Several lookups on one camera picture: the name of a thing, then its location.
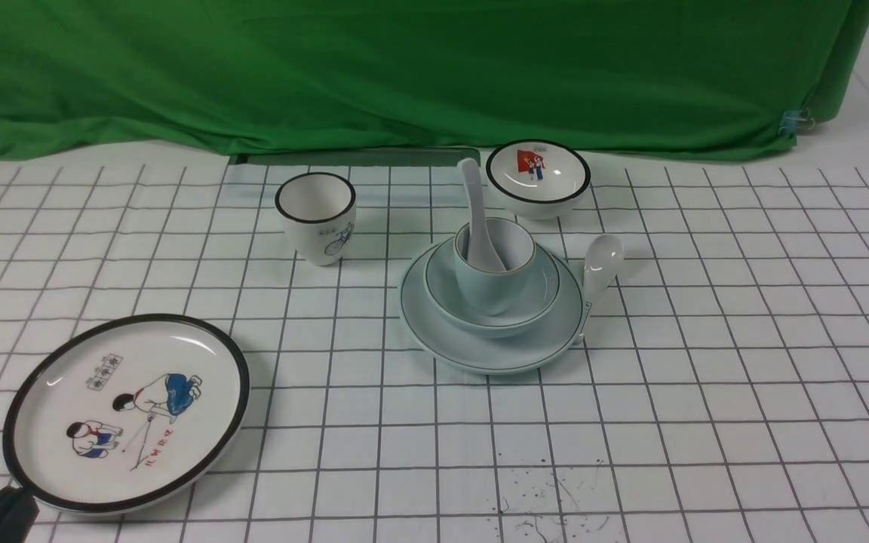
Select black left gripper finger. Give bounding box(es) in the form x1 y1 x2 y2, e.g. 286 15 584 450
0 486 39 542

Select pale green bowl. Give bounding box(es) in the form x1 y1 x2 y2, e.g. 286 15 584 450
423 241 560 338

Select pale blue cup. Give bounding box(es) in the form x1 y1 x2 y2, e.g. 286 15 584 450
453 217 537 315

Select plain white spoon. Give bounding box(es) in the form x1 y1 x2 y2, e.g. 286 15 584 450
456 158 507 274

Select white black-rimmed picture plate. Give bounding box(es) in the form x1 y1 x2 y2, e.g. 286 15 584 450
2 314 250 516

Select white cup with bicycle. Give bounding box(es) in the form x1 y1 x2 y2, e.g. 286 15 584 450
275 172 358 267

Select pale green plate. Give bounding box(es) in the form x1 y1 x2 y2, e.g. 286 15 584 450
398 241 591 375

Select grey metal bar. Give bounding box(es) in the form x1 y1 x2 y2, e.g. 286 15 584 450
229 147 482 167

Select white black-rimmed picture bowl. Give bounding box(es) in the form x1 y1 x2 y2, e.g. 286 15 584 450
484 139 592 220

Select white spoon with label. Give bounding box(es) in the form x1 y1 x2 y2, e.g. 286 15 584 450
575 234 625 345

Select green backdrop cloth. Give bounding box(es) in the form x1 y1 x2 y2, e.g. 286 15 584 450
0 1 869 162

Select blue binder clip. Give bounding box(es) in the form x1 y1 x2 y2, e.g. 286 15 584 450
777 108 816 137

